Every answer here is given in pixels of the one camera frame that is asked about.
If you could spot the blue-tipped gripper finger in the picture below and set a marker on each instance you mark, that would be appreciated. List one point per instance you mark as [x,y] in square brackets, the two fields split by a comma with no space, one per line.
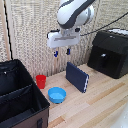
[68,51]
[56,53]

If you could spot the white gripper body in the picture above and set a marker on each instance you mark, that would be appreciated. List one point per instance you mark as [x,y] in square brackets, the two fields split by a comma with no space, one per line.
[63,39]

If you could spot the black air fryer drawer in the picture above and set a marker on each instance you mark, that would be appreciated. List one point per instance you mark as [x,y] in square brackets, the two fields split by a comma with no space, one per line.
[101,61]

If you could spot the blue plastic bowl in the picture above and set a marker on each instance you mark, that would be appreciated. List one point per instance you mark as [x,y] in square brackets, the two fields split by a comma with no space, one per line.
[57,94]

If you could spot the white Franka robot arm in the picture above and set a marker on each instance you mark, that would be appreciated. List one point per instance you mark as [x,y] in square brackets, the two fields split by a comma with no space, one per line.
[71,13]

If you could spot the navy blue book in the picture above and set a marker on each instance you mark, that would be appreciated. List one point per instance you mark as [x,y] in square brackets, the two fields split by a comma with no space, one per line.
[76,76]

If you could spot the red plastic cup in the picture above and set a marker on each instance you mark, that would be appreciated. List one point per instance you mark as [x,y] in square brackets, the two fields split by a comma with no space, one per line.
[41,81]

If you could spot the black fabric storage box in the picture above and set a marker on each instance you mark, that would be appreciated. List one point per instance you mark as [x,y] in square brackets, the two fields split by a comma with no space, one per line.
[18,96]

